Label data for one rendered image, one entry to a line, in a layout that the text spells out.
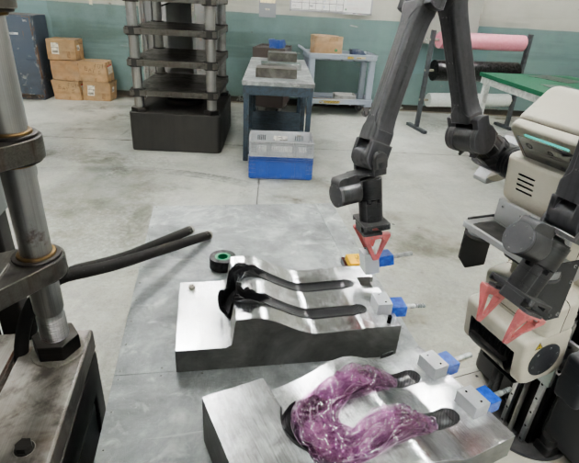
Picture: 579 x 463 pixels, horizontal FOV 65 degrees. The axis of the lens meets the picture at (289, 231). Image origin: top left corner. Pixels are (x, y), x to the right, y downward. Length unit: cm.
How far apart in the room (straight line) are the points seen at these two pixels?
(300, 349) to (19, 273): 59
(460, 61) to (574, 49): 752
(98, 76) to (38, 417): 671
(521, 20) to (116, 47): 604
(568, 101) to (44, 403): 126
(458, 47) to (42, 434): 119
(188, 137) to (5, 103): 414
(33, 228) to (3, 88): 26
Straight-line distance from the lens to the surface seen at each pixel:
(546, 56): 851
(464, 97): 124
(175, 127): 501
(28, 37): 769
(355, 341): 107
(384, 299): 111
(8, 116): 94
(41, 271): 102
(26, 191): 98
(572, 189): 91
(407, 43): 111
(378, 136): 106
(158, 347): 113
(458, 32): 121
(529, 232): 86
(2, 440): 106
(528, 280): 93
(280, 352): 105
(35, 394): 112
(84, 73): 760
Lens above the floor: 154
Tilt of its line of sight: 27 degrees down
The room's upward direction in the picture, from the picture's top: 4 degrees clockwise
